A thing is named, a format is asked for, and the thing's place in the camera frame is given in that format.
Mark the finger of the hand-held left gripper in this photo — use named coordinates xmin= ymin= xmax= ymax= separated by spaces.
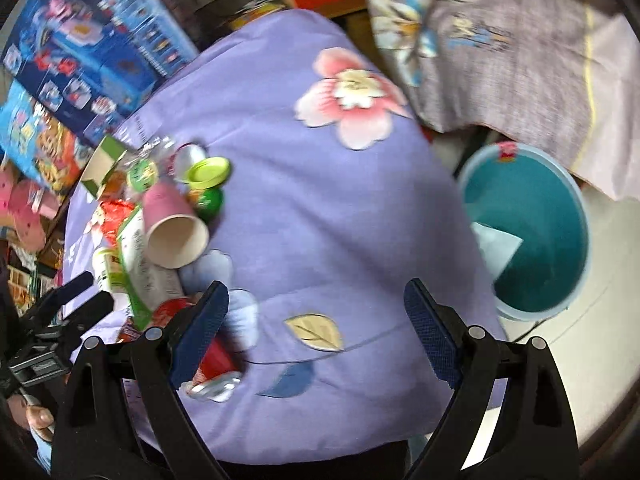
xmin=27 ymin=271 xmax=96 ymax=322
xmin=37 ymin=290 xmax=116 ymax=342

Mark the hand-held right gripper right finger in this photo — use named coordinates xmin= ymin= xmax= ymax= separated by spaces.
xmin=404 ymin=278 xmax=581 ymax=480

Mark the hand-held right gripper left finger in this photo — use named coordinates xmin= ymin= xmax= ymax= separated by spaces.
xmin=50 ymin=281 xmax=231 ymax=480

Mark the green white snack box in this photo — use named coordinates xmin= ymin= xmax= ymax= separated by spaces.
xmin=116 ymin=205 xmax=183 ymax=331

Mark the red snack wrapper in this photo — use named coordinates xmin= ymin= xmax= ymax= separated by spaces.
xmin=92 ymin=199 xmax=138 ymax=246

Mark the teal plastic bucket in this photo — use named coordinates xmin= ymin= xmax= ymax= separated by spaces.
xmin=456 ymin=142 xmax=592 ymax=322

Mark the person's left hand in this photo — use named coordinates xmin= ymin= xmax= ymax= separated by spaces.
xmin=10 ymin=392 xmax=56 ymax=443

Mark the green white drink carton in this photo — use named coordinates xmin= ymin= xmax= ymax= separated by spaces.
xmin=91 ymin=247 xmax=126 ymax=293

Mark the small red wrapper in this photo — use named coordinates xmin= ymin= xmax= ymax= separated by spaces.
xmin=117 ymin=317 xmax=146 ymax=343

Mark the pink toy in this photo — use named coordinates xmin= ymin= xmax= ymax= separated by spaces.
xmin=0 ymin=165 xmax=61 ymax=253

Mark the white paper sheet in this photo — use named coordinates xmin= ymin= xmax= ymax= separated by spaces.
xmin=470 ymin=221 xmax=524 ymax=286

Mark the pink paper cup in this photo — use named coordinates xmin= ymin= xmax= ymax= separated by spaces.
xmin=141 ymin=180 xmax=211 ymax=269

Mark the small open green carton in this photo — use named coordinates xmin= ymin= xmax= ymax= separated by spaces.
xmin=80 ymin=135 xmax=128 ymax=198

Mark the green plastic jar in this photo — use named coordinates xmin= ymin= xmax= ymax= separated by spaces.
xmin=187 ymin=185 xmax=225 ymax=223

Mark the round green labelled cup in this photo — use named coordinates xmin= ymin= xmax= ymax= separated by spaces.
xmin=126 ymin=159 xmax=160 ymax=192

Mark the colourful printed toy box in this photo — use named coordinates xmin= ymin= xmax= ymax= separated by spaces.
xmin=0 ymin=80 xmax=96 ymax=196

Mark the clear plastic wrapper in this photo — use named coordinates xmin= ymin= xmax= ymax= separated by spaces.
xmin=120 ymin=135 xmax=176 ymax=171

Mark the lime green plastic lid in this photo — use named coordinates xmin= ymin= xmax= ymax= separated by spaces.
xmin=186 ymin=156 xmax=233 ymax=186

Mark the purple floral tablecloth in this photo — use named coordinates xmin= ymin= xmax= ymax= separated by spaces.
xmin=62 ymin=10 xmax=508 ymax=466

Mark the white cup with red rim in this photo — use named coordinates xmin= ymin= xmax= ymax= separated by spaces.
xmin=170 ymin=142 xmax=208 ymax=181

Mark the large blue toy box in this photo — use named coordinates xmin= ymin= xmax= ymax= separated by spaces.
xmin=0 ymin=0 xmax=201 ymax=148

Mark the grey floral cloth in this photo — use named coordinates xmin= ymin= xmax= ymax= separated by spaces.
xmin=362 ymin=0 xmax=640 ymax=201

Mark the yellow printed box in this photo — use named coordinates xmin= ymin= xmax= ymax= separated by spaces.
xmin=232 ymin=2 xmax=287 ymax=29

